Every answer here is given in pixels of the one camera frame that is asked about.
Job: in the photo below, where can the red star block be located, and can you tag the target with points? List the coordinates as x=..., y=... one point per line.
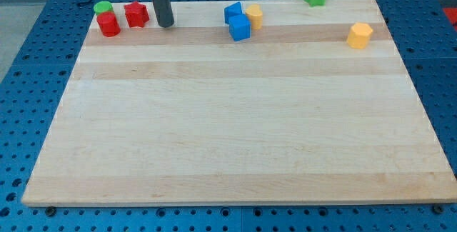
x=136, y=14

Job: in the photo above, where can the wooden board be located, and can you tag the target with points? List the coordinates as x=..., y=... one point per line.
x=186, y=116

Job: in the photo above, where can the blue cube block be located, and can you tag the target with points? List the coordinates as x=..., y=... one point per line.
x=239, y=27

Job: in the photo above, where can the blue pentagon block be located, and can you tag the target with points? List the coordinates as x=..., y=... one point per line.
x=232, y=10

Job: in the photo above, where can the yellow heart block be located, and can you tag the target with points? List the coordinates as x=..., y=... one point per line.
x=255, y=16

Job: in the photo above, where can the red cylinder block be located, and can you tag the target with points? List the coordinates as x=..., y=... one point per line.
x=108, y=24

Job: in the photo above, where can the yellow hexagon block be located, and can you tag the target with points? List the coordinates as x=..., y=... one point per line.
x=359, y=35

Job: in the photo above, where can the green cylinder block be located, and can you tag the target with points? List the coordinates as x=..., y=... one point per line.
x=102, y=6

